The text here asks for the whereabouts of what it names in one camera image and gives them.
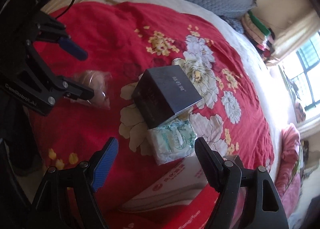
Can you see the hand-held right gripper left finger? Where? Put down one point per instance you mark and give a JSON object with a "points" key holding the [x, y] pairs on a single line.
{"points": [[107, 161]]}

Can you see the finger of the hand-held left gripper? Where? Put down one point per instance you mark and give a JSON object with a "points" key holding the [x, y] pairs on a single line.
{"points": [[80, 92], [73, 49]]}

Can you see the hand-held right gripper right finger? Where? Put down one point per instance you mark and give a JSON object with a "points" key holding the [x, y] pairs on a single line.
{"points": [[210, 166]]}

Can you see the beige sponge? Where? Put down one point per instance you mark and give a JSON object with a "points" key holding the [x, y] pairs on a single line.
{"points": [[98, 81]]}

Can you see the white green tissue pack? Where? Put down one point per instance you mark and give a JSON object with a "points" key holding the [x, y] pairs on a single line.
{"points": [[170, 141]]}

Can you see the red floral blanket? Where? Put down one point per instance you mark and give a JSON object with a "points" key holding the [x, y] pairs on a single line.
{"points": [[112, 31]]}

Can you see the pink quilt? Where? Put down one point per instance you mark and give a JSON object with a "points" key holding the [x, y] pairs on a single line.
{"points": [[287, 169]]}

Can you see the black box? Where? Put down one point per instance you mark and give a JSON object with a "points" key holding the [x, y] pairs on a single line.
{"points": [[160, 94]]}

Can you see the clothes on windowsill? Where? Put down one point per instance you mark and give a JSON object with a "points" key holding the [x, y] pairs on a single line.
{"points": [[300, 111]]}

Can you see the cream curtain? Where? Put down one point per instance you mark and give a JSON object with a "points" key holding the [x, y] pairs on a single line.
{"points": [[311, 126], [295, 36]]}

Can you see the window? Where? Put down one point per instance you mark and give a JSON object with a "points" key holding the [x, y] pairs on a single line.
{"points": [[310, 69]]}

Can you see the stack of folded clothes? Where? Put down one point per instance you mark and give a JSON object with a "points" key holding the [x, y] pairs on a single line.
{"points": [[257, 31]]}

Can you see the dark patterned cloth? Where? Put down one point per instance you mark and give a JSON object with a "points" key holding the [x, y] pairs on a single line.
{"points": [[233, 24]]}

